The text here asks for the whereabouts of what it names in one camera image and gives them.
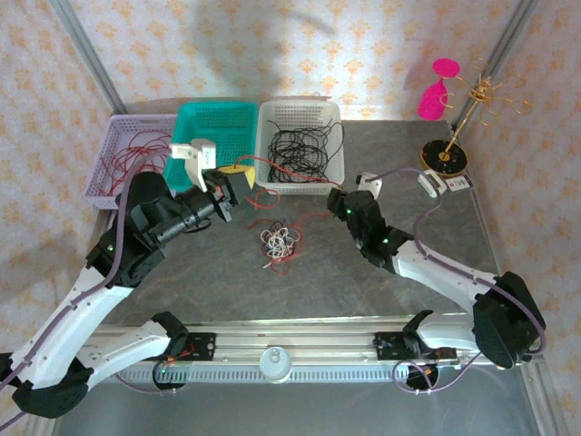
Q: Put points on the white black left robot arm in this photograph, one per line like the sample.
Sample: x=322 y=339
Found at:
x=81 y=318

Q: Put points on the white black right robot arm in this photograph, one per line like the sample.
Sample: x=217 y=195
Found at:
x=445 y=277

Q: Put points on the teal perforated plastic basket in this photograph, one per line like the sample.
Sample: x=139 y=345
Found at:
x=204 y=118

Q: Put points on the white digital timer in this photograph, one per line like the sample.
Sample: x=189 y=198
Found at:
x=429 y=184

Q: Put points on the white perforated plastic basket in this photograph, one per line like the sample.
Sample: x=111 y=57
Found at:
x=295 y=111

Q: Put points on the lavender perforated plastic basket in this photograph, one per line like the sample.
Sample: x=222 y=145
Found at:
x=122 y=127

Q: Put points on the small card with red print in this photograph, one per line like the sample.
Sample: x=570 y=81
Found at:
x=458 y=183

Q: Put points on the gold jewelry stand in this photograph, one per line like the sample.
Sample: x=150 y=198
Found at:
x=445 y=159

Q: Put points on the grey round knob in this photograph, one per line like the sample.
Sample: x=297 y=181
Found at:
x=275 y=363

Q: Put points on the aluminium mounting rail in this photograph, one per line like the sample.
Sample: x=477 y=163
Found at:
x=295 y=338

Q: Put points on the aluminium frame post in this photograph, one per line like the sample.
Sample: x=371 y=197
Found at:
x=86 y=50
x=501 y=45

